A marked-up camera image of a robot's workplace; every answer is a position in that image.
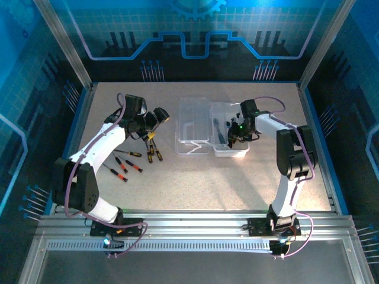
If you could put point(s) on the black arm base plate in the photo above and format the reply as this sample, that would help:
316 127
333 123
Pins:
257 227
133 229

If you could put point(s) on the aluminium frame post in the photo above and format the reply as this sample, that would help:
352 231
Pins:
325 44
63 44

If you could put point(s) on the clear plastic tool box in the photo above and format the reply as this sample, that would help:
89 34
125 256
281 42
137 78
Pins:
237 152

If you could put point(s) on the aluminium mounting rail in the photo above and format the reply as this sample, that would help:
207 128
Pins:
192 222

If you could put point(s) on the blue table side strip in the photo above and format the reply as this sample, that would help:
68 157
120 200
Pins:
325 148
66 148

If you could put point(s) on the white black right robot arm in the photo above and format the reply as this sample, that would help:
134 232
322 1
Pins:
285 195

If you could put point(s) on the large black yellow screwdriver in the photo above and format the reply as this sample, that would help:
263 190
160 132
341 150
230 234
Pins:
160 155
150 158

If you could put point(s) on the orange black precision screwdriver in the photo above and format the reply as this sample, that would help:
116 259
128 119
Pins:
123 168
134 167
121 177

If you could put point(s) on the small black electronics box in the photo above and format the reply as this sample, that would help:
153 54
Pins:
114 245
278 248

